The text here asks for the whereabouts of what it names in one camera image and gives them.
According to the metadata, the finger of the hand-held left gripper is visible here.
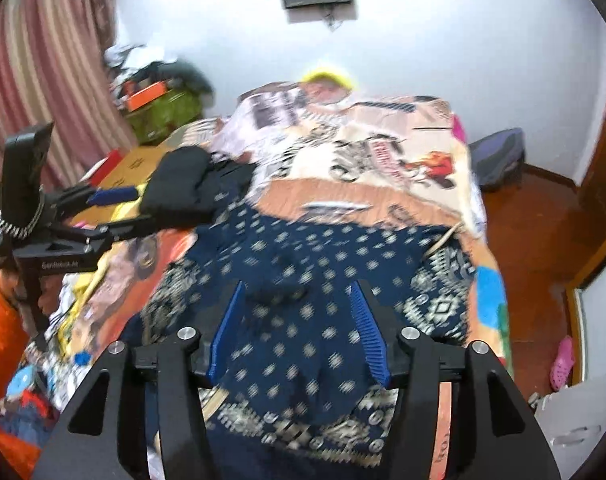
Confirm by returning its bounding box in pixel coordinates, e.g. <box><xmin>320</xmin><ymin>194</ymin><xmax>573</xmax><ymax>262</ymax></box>
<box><xmin>90</xmin><ymin>212</ymin><xmax>156</xmax><ymax>242</ymax></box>
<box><xmin>58</xmin><ymin>185</ymin><xmax>140</xmax><ymax>209</ymax></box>

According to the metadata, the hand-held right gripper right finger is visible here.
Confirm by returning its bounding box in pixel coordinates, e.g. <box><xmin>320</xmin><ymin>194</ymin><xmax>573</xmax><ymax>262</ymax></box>
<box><xmin>348</xmin><ymin>279</ymin><xmax>564</xmax><ymax>480</ymax></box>

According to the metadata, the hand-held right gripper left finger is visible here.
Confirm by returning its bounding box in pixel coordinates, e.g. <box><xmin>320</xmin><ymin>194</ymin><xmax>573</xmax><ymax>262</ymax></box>
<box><xmin>30</xmin><ymin>280</ymin><xmax>249</xmax><ymax>480</ymax></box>

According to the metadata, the navy patterned hoodie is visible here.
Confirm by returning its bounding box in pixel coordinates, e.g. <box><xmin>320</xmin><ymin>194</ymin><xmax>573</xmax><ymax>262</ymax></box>
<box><xmin>118</xmin><ymin>205</ymin><xmax>479</xmax><ymax>480</ymax></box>

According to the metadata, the red box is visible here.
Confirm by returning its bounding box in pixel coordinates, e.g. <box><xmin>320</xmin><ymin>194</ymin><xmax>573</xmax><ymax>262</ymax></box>
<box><xmin>85</xmin><ymin>149</ymin><xmax>124</xmax><ymax>186</ymax></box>

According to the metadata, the cardboard box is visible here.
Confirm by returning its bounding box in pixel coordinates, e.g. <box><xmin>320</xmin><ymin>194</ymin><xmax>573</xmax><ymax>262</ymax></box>
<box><xmin>90</xmin><ymin>145</ymin><xmax>176</xmax><ymax>196</ymax></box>

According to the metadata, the black cloth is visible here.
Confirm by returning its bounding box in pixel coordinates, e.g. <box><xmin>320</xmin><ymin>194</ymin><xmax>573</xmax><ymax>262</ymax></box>
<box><xmin>138</xmin><ymin>146</ymin><xmax>256</xmax><ymax>221</ymax></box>

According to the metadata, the orange box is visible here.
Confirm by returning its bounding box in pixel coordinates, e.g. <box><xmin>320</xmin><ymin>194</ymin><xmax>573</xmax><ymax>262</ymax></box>
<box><xmin>123</xmin><ymin>81</ymin><xmax>169</xmax><ymax>111</ymax></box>

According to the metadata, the white crumpled paper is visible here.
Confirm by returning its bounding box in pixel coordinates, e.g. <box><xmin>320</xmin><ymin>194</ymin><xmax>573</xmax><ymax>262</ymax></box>
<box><xmin>103</xmin><ymin>42</ymin><xmax>169</xmax><ymax>73</ymax></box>

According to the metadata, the dark grey garment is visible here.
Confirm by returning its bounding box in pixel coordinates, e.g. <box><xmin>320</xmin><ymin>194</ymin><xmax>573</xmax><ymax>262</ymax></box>
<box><xmin>148</xmin><ymin>60</ymin><xmax>216</xmax><ymax>98</ymax></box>

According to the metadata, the striped curtain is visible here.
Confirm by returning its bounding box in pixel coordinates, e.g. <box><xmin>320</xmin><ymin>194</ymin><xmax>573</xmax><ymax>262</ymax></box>
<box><xmin>0</xmin><ymin>0</ymin><xmax>138</xmax><ymax>221</ymax></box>

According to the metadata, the bed with printed cover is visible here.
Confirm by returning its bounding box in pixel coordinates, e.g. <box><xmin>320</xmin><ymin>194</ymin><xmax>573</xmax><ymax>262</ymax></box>
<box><xmin>33</xmin><ymin>80</ymin><xmax>514</xmax><ymax>480</ymax></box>

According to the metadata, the pink slipper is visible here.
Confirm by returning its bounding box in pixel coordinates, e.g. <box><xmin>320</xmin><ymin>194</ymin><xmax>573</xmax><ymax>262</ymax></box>
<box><xmin>549</xmin><ymin>336</ymin><xmax>576</xmax><ymax>392</ymax></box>

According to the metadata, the grey backpack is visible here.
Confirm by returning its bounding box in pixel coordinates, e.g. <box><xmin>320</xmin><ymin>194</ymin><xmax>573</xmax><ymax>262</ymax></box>
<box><xmin>466</xmin><ymin>127</ymin><xmax>526</xmax><ymax>192</ymax></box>

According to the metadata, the white appliance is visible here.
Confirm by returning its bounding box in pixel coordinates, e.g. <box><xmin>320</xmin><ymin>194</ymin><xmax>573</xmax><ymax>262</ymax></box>
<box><xmin>530</xmin><ymin>375</ymin><xmax>606</xmax><ymax>480</ymax></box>

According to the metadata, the yellow pillow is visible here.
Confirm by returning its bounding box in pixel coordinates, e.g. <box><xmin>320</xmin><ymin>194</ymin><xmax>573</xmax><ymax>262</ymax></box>
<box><xmin>302</xmin><ymin>67</ymin><xmax>359</xmax><ymax>92</ymax></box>

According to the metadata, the black monitor cable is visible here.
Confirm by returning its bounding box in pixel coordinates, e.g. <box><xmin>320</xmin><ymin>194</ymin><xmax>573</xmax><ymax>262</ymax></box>
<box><xmin>320</xmin><ymin>2</ymin><xmax>344</xmax><ymax>31</ymax></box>

